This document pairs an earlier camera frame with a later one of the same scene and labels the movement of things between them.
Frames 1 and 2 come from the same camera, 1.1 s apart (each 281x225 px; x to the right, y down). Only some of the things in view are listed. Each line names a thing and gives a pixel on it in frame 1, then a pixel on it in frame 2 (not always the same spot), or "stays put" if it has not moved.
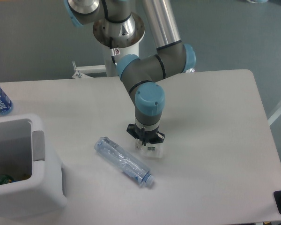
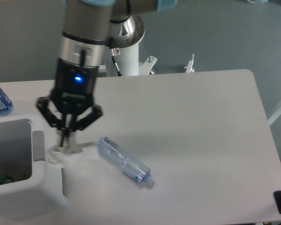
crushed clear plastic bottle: [124, 161] stays put
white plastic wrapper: [155, 150] -> [59, 154]
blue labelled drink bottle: [0, 102] stays put
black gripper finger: [131, 129] -> [44, 105]
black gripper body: [146, 136] -> [73, 91]
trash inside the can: [2, 179] stays put
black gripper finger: [160, 139] -> [77, 122]
